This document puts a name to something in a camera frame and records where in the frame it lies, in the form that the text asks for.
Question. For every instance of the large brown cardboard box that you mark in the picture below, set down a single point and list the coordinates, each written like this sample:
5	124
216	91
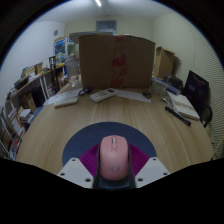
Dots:
100	63

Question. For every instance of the flat white remote control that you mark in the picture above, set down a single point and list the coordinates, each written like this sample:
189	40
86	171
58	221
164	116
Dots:
66	102

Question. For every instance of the black office chair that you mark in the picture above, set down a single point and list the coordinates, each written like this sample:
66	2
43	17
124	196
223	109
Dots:
197	91

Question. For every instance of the clear plastic jug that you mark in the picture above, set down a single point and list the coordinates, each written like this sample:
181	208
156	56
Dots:
72	71

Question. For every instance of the cluttered shelf unit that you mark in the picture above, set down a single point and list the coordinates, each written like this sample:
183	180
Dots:
23	96

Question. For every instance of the ceiling tube light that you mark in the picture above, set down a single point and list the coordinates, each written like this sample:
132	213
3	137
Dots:
98	2

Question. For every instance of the pink computer mouse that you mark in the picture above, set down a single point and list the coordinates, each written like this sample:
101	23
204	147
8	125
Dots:
114	156

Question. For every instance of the frosted window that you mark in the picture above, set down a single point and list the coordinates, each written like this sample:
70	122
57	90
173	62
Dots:
106	26

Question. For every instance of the white paper sheet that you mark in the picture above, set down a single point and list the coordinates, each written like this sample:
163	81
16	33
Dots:
60	96
131	95

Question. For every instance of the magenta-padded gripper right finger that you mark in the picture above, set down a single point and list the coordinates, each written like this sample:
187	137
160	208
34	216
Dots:
140	160

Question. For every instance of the large white book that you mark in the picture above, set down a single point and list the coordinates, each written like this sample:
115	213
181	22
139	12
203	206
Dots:
185	105

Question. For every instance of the black marker pen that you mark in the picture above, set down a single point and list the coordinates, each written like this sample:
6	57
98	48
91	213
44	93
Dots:
177	115

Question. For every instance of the tall open cardboard box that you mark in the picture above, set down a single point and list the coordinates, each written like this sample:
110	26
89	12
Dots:
164	63

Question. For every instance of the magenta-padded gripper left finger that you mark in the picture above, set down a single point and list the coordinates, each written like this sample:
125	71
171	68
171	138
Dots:
88	160

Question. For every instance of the blue book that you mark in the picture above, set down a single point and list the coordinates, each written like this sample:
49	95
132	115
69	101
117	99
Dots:
173	89

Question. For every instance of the black eyeglasses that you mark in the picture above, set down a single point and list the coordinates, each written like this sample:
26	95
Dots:
84	91

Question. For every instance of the round dark blue mouse pad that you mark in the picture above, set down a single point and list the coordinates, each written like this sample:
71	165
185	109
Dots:
86	136

